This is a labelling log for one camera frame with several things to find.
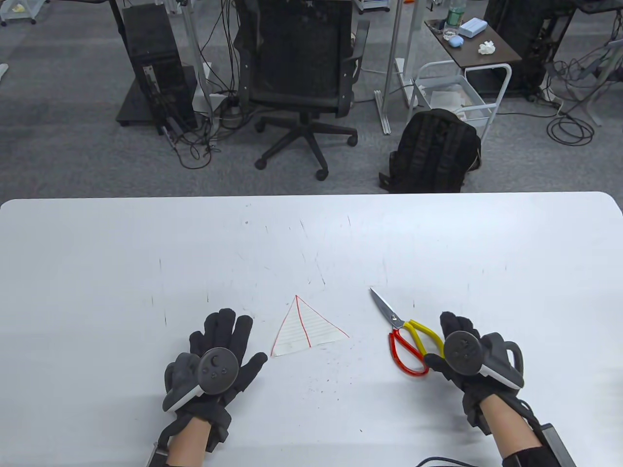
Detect person's left hand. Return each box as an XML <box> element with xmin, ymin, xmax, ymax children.
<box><xmin>187</xmin><ymin>309</ymin><xmax>268</xmax><ymax>453</ymax></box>

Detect person's right hand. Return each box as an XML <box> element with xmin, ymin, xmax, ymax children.
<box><xmin>424</xmin><ymin>311</ymin><xmax>507</xmax><ymax>433</ymax></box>

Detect red and yellow handled scissors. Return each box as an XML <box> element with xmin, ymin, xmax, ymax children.
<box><xmin>370</xmin><ymin>287</ymin><xmax>444</xmax><ymax>376</ymax></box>

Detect white lined paper red line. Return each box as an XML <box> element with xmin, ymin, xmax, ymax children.
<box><xmin>271</xmin><ymin>295</ymin><xmax>350</xmax><ymax>359</ymax></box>

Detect person's right forearm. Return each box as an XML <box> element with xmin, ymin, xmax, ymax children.
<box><xmin>479</xmin><ymin>394</ymin><xmax>546</xmax><ymax>467</ymax></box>

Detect person's left forearm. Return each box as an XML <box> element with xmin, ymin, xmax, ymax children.
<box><xmin>165</xmin><ymin>416</ymin><xmax>215</xmax><ymax>467</ymax></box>

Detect black backpack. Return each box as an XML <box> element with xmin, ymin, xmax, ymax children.
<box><xmin>379</xmin><ymin>109</ymin><xmax>482</xmax><ymax>194</ymax></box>

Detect white metal stand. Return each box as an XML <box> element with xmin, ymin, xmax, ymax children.
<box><xmin>181</xmin><ymin>0</ymin><xmax>228</xmax><ymax>117</ymax></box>
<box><xmin>374</xmin><ymin>0</ymin><xmax>420</xmax><ymax>136</ymax></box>

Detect grey metal stand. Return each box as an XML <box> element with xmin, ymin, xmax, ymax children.
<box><xmin>582</xmin><ymin>39</ymin><xmax>623</xmax><ymax>127</ymax></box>

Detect brown top white side table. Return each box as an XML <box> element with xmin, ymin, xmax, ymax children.
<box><xmin>406</xmin><ymin>18</ymin><xmax>523</xmax><ymax>142</ymax></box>

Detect black office chair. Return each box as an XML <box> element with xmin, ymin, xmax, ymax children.
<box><xmin>234</xmin><ymin>0</ymin><xmax>371</xmax><ymax>181</ymax></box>

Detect light blue box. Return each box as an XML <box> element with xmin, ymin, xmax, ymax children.
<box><xmin>458</xmin><ymin>18</ymin><xmax>489</xmax><ymax>38</ymax></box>

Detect black computer tower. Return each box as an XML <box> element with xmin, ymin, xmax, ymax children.
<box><xmin>121</xmin><ymin>4</ymin><xmax>199</xmax><ymax>136</ymax></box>

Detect black equipment rack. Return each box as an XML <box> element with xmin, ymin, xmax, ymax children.
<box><xmin>484</xmin><ymin>0</ymin><xmax>577</xmax><ymax>98</ymax></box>

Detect white cart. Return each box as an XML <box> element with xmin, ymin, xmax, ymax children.
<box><xmin>0</xmin><ymin>0</ymin><xmax>49</xmax><ymax>26</ymax></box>

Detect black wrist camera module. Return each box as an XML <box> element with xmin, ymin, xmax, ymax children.
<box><xmin>146</xmin><ymin>440</ymin><xmax>168</xmax><ymax>467</ymax></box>
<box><xmin>533</xmin><ymin>423</ymin><xmax>577</xmax><ymax>467</ymax></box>

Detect black cable bundle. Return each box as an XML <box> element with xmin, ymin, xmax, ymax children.
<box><xmin>163</xmin><ymin>109</ymin><xmax>239</xmax><ymax>170</ymax></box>

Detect black coiled cable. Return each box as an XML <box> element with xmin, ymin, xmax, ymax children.
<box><xmin>546</xmin><ymin>114</ymin><xmax>595</xmax><ymax>145</ymax></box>

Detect black desk frame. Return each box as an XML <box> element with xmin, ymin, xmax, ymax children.
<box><xmin>108</xmin><ymin>0</ymin><xmax>156</xmax><ymax>128</ymax></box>

